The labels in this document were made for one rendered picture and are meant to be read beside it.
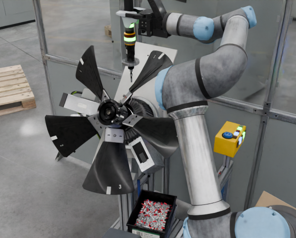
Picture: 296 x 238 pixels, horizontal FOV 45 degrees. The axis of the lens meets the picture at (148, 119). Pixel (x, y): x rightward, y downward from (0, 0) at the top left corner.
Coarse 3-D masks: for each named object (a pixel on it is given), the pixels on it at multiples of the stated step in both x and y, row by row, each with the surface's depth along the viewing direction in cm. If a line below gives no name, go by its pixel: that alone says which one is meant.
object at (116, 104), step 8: (104, 104) 158; (112, 104) 157; (120, 104) 156; (128, 104) 165; (104, 112) 157; (112, 112) 156; (120, 112) 154; (128, 112) 164; (104, 120) 157; (112, 120) 155; (120, 120) 156; (120, 128) 164; (128, 128) 163
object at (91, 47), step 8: (88, 48) 168; (88, 56) 168; (80, 64) 175; (88, 64) 169; (96, 64) 164; (88, 72) 170; (96, 72) 164; (80, 80) 179; (88, 80) 173; (96, 80) 165; (88, 88) 176; (96, 88) 168; (96, 96) 173
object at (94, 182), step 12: (108, 144) 157; (120, 144) 159; (96, 156) 155; (108, 156) 156; (120, 156) 158; (96, 168) 155; (108, 168) 155; (120, 168) 157; (96, 180) 154; (108, 180) 155; (120, 180) 156; (96, 192) 154; (120, 192) 155; (132, 192) 156
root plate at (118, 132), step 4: (108, 128) 159; (112, 128) 160; (108, 132) 159; (112, 132) 160; (116, 132) 160; (120, 132) 161; (108, 136) 158; (112, 136) 159; (116, 136) 160; (120, 136) 161; (104, 140) 158; (108, 140) 158; (112, 140) 159; (116, 140) 160; (120, 140) 161
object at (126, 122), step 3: (132, 114) 161; (129, 117) 160; (132, 117) 160; (135, 117) 160; (138, 117) 160; (141, 117) 159; (126, 120) 157; (129, 120) 157; (135, 120) 157; (138, 120) 157; (123, 123) 155; (126, 123) 155; (132, 123) 155; (135, 123) 155; (132, 126) 153
